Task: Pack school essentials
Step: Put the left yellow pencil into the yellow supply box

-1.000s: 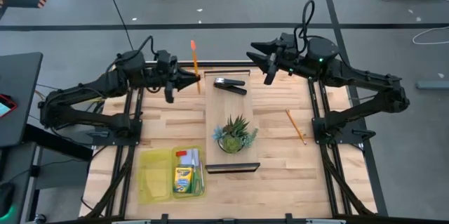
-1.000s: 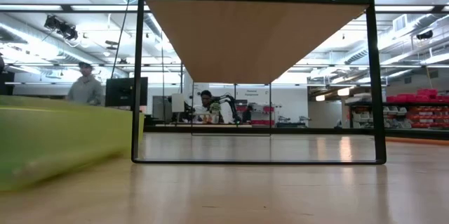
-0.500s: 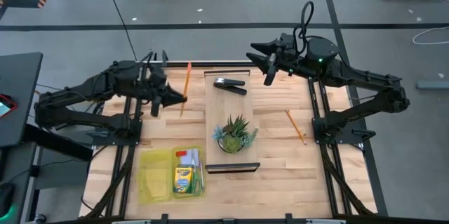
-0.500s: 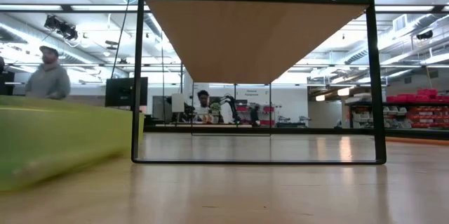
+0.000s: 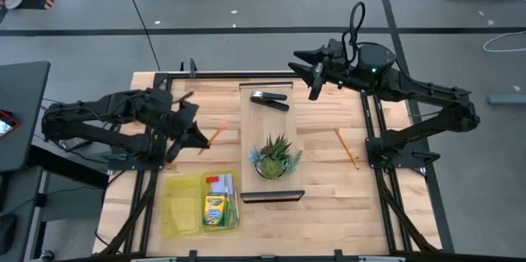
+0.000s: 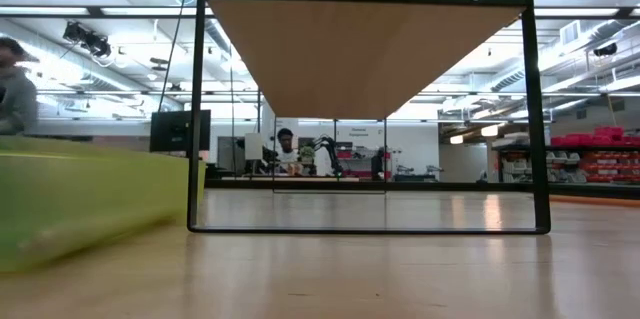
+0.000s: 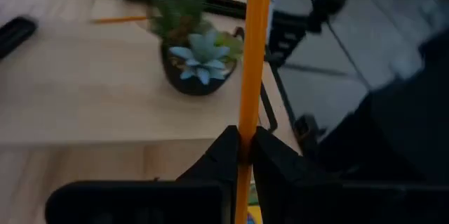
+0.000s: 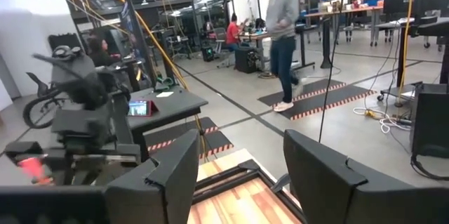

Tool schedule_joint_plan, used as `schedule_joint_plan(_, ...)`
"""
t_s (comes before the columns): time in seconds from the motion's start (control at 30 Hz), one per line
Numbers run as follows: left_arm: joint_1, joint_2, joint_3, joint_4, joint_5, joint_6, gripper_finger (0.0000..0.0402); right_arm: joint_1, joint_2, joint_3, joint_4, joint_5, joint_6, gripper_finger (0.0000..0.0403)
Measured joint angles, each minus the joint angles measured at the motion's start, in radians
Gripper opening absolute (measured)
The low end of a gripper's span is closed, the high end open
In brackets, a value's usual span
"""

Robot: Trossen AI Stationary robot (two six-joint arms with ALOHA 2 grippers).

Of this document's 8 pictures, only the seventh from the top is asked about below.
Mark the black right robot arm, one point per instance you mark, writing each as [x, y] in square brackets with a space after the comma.
[328, 6]

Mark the black stapler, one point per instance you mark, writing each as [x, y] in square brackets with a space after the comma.
[15, 32]

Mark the person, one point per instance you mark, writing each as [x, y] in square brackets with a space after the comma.
[403, 129]

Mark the orange pencil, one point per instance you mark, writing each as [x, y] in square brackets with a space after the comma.
[119, 19]
[254, 59]

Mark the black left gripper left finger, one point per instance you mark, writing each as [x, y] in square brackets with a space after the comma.
[221, 161]

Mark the yellow green crayon box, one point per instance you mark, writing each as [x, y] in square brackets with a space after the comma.
[255, 213]

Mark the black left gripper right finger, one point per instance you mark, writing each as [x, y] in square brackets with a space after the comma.
[287, 189]

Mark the succulent plant in black pot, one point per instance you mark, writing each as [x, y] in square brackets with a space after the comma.
[203, 59]

